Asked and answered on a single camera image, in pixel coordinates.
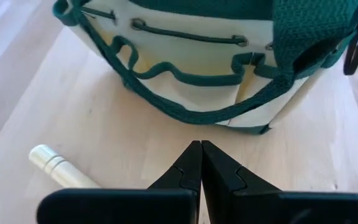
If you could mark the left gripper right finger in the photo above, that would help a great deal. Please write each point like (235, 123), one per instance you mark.
(219, 174)

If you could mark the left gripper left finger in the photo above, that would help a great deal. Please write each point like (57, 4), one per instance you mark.
(185, 174)

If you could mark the beige green gardening bag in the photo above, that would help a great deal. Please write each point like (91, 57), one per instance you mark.
(197, 62)

